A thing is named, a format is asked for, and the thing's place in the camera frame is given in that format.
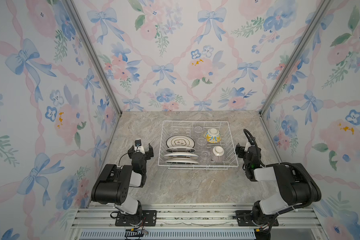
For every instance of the white plate front of rack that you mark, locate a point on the white plate front of rack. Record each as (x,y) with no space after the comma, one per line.
(182,162)

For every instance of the aluminium corner post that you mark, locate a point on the aluminium corner post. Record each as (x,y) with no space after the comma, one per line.
(78,24)
(298,51)

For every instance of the yellow patterned ceramic bowl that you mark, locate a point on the yellow patterned ceramic bowl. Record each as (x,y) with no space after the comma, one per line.
(213,136)

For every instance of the clear glass tumbler back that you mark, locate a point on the clear glass tumbler back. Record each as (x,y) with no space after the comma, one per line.
(198,130)

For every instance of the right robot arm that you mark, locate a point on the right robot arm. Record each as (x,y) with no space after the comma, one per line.
(296,188)

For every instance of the white plate with green rim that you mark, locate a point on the white plate with green rim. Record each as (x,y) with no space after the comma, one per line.
(180,141)

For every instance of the left aluminium corner post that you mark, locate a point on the left aluminium corner post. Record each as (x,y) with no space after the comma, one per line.
(78,24)

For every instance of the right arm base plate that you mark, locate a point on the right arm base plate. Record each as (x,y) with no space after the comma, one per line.
(247,218)

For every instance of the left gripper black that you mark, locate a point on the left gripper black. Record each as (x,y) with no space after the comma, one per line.
(140,153)

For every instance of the green and red rimmed plate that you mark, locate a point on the green and red rimmed plate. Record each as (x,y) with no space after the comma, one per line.
(182,155)

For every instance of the watermelon pattern plate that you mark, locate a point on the watermelon pattern plate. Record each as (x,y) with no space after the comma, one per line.
(180,149)

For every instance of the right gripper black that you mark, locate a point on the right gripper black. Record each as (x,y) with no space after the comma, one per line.
(244,151)

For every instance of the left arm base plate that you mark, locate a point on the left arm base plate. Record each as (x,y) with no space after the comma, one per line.
(146,218)

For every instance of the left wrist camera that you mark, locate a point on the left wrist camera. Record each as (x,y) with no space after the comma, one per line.
(138,146)

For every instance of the white wire dish rack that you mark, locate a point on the white wire dish rack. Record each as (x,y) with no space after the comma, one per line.
(197,145)

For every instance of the clear glass tumbler front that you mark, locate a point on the clear glass tumbler front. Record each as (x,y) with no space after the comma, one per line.
(205,155)

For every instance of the right aluminium corner post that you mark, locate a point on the right aluminium corner post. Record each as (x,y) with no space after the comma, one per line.
(298,51)

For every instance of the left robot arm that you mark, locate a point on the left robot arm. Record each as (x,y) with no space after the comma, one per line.
(113,183)

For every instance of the grey striped ceramic bowl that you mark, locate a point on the grey striped ceramic bowl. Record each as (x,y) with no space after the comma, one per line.
(218,154)

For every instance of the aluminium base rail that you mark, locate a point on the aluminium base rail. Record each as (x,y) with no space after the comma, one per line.
(170,222)

